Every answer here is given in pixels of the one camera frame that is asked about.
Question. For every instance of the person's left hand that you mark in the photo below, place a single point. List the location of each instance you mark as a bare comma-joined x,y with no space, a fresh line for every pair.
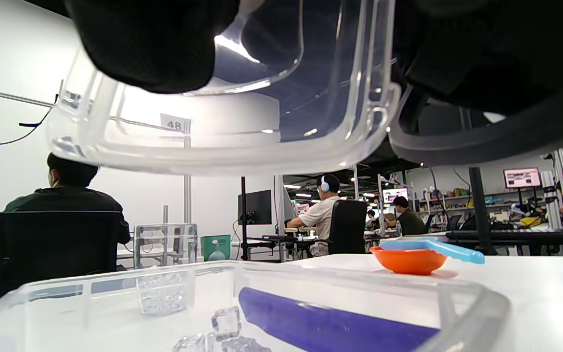
154,44

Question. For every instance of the clear container lid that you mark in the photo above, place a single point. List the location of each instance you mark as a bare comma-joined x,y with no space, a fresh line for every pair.
213,146

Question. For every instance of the clear plastic shaker cup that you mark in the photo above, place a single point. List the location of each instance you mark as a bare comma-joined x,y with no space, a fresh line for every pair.
164,244

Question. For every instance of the small batch of ice cubes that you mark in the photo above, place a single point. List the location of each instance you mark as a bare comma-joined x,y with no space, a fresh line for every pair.
162,293

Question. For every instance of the pile of ice cubes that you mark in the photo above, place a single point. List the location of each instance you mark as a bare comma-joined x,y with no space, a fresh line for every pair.
225,322

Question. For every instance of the clear container with blue latches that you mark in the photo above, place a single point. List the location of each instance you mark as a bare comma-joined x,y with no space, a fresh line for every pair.
335,327

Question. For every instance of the blue plastic scoop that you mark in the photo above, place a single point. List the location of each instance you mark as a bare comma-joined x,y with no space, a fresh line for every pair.
457,252

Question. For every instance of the black monitor back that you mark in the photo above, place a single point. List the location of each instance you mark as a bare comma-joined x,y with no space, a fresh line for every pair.
257,208

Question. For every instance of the teal plastic container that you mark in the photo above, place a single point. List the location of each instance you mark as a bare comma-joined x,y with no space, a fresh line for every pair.
223,242

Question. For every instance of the light blue vase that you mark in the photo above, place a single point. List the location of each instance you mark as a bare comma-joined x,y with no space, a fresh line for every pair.
216,255

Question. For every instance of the black office chair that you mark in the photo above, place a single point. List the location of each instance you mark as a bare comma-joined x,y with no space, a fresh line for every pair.
350,225
52,244

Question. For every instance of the orange plastic bowl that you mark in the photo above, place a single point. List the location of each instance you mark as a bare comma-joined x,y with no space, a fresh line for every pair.
408,261

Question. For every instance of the small pink screen monitor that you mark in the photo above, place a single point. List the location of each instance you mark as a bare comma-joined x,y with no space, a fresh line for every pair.
521,178

